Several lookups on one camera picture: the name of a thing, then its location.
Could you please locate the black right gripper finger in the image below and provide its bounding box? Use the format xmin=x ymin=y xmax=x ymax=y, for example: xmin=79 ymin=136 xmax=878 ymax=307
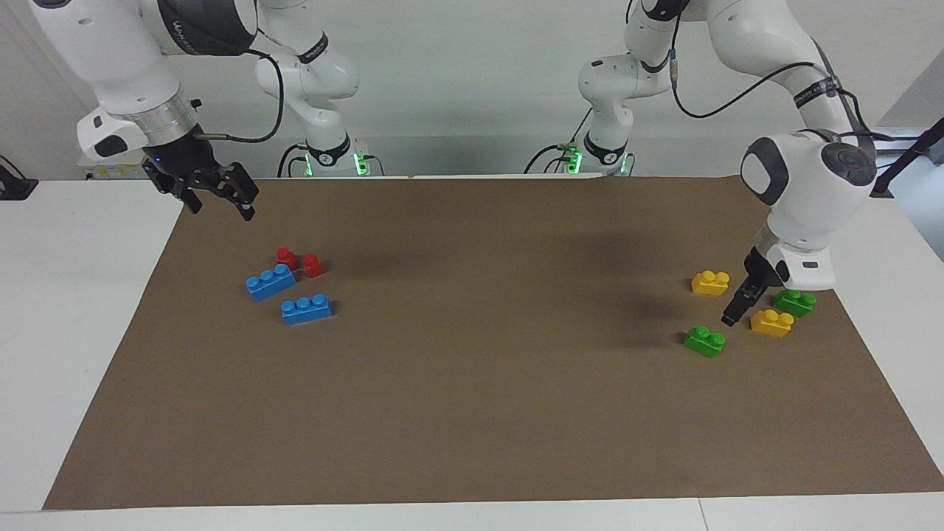
xmin=171 ymin=181 xmax=204 ymax=215
xmin=221 ymin=162 xmax=260 ymax=222

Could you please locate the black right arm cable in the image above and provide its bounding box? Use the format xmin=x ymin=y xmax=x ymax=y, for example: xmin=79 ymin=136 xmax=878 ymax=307
xmin=193 ymin=48 xmax=286 ymax=145

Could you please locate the white yellow power box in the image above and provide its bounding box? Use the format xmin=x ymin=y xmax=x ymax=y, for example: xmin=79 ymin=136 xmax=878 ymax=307
xmin=80 ymin=157 xmax=152 ymax=182

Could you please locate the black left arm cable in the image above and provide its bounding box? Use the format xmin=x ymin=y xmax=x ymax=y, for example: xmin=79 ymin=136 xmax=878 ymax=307
xmin=670 ymin=29 xmax=915 ymax=145

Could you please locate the brown table mat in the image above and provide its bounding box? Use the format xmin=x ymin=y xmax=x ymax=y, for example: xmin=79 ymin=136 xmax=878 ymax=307
xmin=42 ymin=176 xmax=944 ymax=511

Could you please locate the black clamp device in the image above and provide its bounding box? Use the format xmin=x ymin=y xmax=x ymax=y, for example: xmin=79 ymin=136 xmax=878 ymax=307
xmin=0 ymin=155 xmax=39 ymax=201

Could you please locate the blue three-stud block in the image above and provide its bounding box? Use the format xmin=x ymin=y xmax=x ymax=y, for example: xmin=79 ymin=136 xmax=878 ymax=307
xmin=280 ymin=294 xmax=333 ymax=326
xmin=246 ymin=263 xmax=297 ymax=303

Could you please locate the green two-stud block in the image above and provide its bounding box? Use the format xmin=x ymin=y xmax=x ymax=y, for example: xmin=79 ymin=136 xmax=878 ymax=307
xmin=773 ymin=289 xmax=818 ymax=319
xmin=683 ymin=325 xmax=727 ymax=359

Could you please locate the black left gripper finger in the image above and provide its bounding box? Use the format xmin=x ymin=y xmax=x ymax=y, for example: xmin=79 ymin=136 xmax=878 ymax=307
xmin=721 ymin=277 xmax=764 ymax=327

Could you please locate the yellow two-stud block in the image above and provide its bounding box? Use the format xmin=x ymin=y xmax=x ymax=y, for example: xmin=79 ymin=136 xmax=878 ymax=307
xmin=750 ymin=309 xmax=796 ymax=339
xmin=691 ymin=270 xmax=731 ymax=297

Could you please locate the black stand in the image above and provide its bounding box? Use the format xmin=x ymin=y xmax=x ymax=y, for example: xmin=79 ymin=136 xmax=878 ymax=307
xmin=870 ymin=117 xmax=944 ymax=200

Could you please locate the black base cable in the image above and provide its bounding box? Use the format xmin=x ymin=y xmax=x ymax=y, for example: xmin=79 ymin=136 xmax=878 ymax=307
xmin=277 ymin=142 xmax=310 ymax=178
xmin=524 ymin=107 xmax=594 ymax=176

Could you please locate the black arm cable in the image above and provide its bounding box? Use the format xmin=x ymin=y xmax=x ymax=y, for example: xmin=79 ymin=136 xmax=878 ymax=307
xmin=193 ymin=48 xmax=286 ymax=145
xmin=670 ymin=29 xmax=915 ymax=145

